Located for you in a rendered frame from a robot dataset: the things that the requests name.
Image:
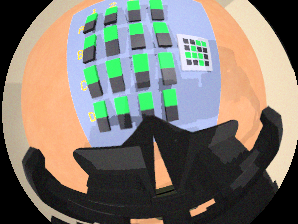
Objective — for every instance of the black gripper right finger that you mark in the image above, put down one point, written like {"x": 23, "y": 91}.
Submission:
{"x": 179, "y": 146}

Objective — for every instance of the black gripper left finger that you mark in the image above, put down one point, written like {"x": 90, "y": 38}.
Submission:
{"x": 134, "y": 157}

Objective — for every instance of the light blue switch panel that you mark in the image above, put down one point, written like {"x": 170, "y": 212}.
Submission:
{"x": 128, "y": 59}

